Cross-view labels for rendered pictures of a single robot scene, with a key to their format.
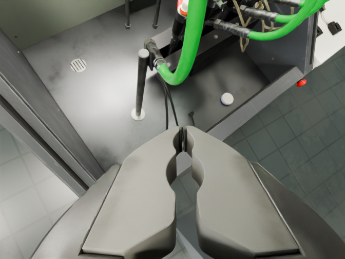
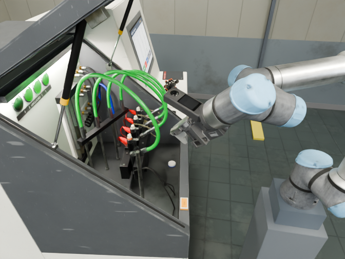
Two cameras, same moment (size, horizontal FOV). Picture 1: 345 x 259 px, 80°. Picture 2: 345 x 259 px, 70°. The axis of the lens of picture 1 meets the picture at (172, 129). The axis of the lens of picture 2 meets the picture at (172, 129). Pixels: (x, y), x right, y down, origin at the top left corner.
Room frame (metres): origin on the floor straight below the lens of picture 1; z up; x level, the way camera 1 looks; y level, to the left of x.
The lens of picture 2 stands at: (-0.56, 0.12, 1.75)
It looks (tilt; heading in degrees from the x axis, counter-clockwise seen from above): 36 degrees down; 348
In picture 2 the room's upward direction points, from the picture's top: straight up
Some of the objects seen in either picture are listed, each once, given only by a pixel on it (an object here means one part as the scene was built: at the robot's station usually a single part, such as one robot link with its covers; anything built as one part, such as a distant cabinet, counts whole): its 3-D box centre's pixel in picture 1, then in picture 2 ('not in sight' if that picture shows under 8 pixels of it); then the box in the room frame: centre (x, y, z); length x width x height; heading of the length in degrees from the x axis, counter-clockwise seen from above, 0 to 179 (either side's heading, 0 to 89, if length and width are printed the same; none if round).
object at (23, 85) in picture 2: not in sight; (46, 63); (0.36, 0.39, 1.43); 0.54 x 0.03 x 0.02; 166
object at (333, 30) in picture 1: (327, 15); not in sight; (0.72, -0.13, 0.99); 0.12 x 0.02 x 0.02; 67
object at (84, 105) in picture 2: not in sight; (83, 90); (0.59, 0.33, 1.20); 0.13 x 0.03 x 0.31; 166
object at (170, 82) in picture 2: not in sight; (171, 85); (0.98, -0.19, 1.01); 0.23 x 0.11 x 0.06; 166
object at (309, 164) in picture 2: not in sight; (311, 168); (0.00, -0.55, 1.07); 0.13 x 0.12 x 0.14; 4
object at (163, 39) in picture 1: (199, 44); (137, 153); (0.41, 0.10, 0.91); 0.34 x 0.10 x 0.15; 166
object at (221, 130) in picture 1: (213, 133); (183, 177); (0.24, -0.10, 0.87); 0.62 x 0.04 x 0.16; 166
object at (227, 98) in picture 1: (227, 98); (171, 163); (0.38, -0.07, 0.84); 0.04 x 0.04 x 0.01
